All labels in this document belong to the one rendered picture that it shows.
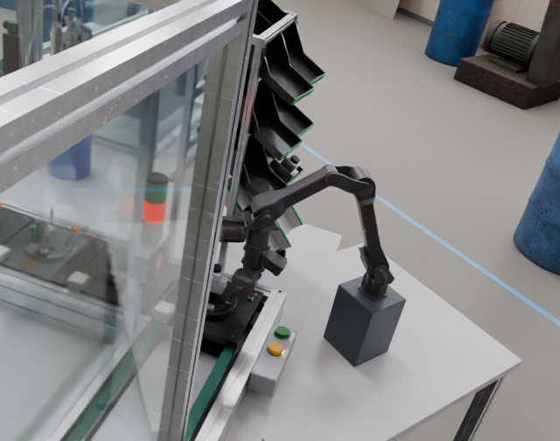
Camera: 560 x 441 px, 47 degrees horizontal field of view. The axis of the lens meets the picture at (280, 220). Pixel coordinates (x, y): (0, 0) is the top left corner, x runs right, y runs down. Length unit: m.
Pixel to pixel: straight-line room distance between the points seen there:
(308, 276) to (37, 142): 1.91
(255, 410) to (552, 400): 2.12
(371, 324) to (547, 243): 2.83
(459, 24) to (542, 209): 4.35
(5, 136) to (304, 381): 1.58
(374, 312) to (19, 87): 1.53
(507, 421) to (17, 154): 3.11
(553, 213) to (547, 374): 1.19
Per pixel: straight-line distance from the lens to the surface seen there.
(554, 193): 4.44
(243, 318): 1.78
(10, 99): 0.32
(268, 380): 1.65
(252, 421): 1.68
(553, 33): 7.53
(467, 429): 2.35
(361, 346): 1.85
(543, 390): 3.58
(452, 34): 8.51
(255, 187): 1.88
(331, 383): 1.83
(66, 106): 0.32
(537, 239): 4.56
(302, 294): 2.10
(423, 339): 2.09
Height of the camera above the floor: 2.11
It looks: 31 degrees down
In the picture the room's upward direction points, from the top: 13 degrees clockwise
